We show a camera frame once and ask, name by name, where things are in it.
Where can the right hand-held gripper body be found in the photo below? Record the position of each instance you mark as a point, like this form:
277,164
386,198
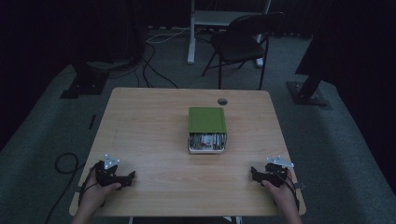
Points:
275,172

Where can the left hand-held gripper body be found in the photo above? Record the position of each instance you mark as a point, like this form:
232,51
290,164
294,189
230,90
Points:
105,178

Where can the pile of small packets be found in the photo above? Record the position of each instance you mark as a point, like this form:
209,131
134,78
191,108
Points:
206,141

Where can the green drawer box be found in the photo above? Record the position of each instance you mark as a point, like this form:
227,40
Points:
206,119

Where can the person's left hand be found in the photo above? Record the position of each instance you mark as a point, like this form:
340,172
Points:
95,196

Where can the person's right hand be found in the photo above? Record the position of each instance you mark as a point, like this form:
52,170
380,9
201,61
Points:
281,196

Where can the grey tape piece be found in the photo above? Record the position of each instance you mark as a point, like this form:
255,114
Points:
299,186

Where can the black marker pen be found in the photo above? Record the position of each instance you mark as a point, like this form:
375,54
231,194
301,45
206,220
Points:
92,122

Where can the grey table grommet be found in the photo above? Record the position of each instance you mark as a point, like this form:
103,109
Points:
222,101

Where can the black slanted stand with base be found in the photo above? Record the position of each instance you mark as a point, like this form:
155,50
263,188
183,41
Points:
308,93

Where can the black stand base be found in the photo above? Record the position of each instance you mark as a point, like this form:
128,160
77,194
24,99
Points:
85,85

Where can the black folding chair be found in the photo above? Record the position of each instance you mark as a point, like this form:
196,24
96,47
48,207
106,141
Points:
238,46

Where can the white desk frame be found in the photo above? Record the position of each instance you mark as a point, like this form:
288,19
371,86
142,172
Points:
214,18

